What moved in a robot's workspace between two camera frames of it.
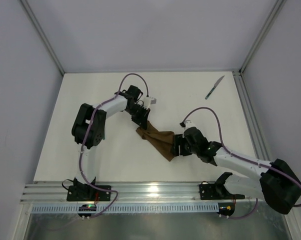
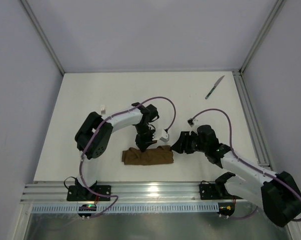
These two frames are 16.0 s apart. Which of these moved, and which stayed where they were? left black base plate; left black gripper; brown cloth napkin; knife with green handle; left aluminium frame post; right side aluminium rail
Moved: left black gripper; brown cloth napkin
Stayed: left aluminium frame post; left black base plate; right side aluminium rail; knife with green handle
